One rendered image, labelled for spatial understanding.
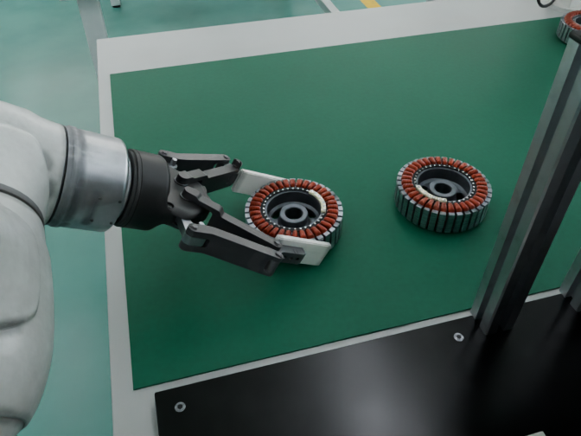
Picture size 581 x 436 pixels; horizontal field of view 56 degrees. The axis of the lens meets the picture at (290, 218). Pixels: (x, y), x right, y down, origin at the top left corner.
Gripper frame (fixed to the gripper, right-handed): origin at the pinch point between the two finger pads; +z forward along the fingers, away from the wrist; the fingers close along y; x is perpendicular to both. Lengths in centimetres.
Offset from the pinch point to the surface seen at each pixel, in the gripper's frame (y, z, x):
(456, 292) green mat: 15.3, 11.9, 4.6
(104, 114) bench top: -34.5, -13.4, -10.3
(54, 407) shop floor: -37, 0, -89
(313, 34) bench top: -49, 22, 10
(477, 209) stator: 7.9, 16.7, 10.9
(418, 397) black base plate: 25.0, 1.4, 0.8
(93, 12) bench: -100, -5, -17
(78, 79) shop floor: -197, 19, -78
